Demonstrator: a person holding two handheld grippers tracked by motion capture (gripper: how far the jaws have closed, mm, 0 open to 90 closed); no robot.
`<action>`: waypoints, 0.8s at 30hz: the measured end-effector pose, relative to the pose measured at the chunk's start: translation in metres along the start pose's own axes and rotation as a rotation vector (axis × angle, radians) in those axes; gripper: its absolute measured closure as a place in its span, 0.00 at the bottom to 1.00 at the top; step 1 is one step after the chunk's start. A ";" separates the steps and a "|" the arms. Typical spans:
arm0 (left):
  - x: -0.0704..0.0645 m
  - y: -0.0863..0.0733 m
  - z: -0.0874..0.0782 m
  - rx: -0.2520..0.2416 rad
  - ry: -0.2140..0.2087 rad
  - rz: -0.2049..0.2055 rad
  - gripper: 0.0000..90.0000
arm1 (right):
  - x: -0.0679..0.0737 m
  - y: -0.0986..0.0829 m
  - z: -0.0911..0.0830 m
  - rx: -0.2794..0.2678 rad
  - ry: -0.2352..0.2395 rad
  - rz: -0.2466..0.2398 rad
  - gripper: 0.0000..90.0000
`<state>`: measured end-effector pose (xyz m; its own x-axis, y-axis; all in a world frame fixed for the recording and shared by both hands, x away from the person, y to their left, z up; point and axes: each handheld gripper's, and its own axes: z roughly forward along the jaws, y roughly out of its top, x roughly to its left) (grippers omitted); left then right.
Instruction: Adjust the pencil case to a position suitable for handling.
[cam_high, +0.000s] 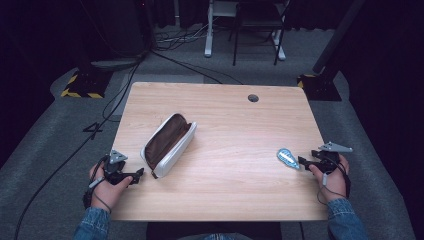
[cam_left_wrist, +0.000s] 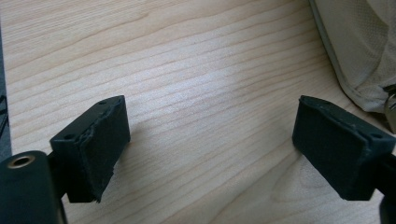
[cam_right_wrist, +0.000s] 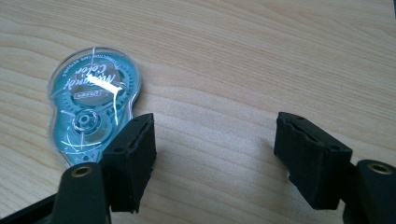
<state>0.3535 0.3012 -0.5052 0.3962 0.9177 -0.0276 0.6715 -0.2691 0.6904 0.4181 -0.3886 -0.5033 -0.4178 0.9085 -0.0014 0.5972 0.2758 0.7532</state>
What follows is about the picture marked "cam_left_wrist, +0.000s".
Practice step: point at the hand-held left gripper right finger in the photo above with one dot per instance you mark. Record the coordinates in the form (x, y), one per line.
(336, 149)

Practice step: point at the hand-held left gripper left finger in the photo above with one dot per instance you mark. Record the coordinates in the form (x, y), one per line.
(93, 146)

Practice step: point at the white mesh fabric bag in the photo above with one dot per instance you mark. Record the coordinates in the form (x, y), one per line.
(358, 46)

